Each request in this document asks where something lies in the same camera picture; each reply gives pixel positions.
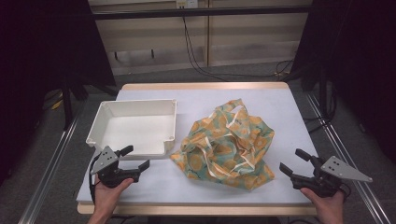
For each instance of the white wall outlet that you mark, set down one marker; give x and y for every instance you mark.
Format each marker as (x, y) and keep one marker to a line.
(186, 3)

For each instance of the metal floor rail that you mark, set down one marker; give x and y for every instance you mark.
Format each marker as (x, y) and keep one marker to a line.
(46, 174)
(348, 155)

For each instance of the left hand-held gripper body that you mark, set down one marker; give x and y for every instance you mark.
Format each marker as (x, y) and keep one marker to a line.
(104, 160)

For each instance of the black stand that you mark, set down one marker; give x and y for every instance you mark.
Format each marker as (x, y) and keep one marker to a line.
(67, 105)

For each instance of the orange and teal patterned bag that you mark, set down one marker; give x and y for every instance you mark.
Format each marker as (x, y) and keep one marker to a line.
(224, 146)

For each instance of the white plastic tray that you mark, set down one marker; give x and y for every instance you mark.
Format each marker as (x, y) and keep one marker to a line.
(137, 133)

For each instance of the person's left hand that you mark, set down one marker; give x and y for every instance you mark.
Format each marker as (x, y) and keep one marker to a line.
(107, 197)

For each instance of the white table mat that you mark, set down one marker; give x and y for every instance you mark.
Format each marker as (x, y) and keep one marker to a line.
(274, 109)

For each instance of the wooden table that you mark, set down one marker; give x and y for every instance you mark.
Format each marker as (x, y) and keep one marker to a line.
(202, 85)

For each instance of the black horizontal bar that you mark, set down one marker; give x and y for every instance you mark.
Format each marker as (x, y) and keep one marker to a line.
(202, 12)

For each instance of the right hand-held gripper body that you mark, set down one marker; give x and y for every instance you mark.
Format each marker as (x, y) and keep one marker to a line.
(339, 171)

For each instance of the person's right hand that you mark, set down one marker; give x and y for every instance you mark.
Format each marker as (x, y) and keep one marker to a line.
(330, 207)

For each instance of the black curtain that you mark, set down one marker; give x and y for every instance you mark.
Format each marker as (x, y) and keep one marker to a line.
(37, 46)
(361, 62)

